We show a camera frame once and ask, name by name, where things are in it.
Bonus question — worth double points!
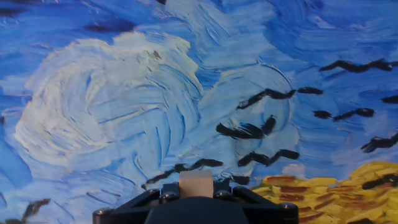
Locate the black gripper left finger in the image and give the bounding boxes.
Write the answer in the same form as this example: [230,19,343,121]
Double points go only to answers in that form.
[91,182,181,224]

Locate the painted wheatfield cloth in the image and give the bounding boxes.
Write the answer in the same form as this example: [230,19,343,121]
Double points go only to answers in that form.
[0,0,398,224]

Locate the small wooden block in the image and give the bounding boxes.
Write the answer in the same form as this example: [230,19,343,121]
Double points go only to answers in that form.
[178,169,215,199]

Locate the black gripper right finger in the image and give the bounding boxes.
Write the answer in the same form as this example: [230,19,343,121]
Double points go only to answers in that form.
[213,182,300,224]

